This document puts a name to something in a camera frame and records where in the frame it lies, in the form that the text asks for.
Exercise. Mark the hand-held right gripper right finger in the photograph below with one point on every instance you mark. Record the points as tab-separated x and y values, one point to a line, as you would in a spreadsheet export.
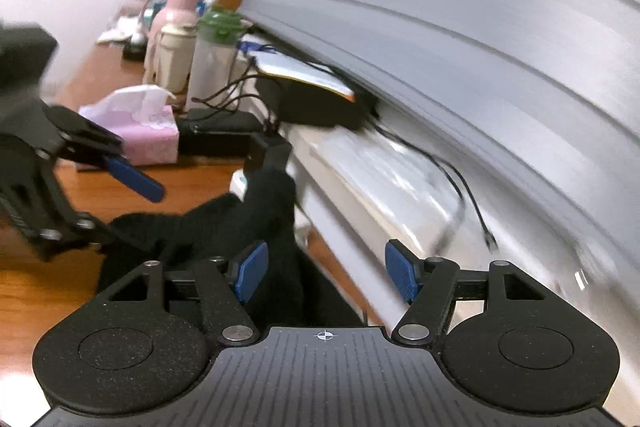
400	272

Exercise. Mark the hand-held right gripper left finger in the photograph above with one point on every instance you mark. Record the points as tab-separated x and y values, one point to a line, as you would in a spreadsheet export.
252	272

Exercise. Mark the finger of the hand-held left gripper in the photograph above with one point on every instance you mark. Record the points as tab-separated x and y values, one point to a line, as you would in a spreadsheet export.
75	224
135	179

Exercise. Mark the black sweatpants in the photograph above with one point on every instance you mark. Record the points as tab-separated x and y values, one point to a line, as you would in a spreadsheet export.
270	217

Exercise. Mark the pink tissue box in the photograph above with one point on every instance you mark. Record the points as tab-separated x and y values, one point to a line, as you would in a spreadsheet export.
145	142

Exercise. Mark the white power strip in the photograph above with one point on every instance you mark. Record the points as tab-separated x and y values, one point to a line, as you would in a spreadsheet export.
239	187

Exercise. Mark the clear plastic bag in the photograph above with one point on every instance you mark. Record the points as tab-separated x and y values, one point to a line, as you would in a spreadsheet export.
390	182

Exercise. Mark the black box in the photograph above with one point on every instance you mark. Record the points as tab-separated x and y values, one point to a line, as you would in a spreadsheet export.
215	134

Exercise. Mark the black power adapter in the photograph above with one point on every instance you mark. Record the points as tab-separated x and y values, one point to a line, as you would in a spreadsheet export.
270	152

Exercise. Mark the pink beige thermos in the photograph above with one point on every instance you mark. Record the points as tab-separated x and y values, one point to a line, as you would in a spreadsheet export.
172	52

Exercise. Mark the green lid plastic bottle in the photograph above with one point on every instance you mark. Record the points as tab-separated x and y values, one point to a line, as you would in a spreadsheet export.
212	57

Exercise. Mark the blue patterned pouch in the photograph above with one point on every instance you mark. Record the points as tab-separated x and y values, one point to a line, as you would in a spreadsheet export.
250	47

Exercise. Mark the black flat case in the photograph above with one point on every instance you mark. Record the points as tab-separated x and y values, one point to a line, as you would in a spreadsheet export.
315	107

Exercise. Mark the yellow white notebook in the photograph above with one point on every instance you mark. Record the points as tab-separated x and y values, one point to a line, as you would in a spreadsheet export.
295	69

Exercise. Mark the grey window blind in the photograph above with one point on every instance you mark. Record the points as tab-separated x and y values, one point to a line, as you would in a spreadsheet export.
450	7

